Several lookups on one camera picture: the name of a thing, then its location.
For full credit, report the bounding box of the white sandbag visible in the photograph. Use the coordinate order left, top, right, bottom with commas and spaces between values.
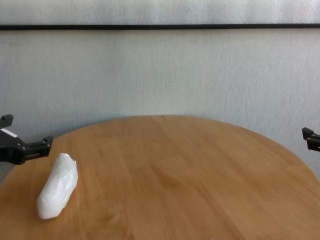
36, 152, 79, 221

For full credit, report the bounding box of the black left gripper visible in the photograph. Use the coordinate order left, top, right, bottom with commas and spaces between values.
0, 114, 54, 166

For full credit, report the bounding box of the black wall rail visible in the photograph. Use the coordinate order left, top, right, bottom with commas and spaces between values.
0, 23, 320, 32

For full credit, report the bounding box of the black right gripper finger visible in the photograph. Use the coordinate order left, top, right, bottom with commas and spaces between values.
301, 126, 320, 152

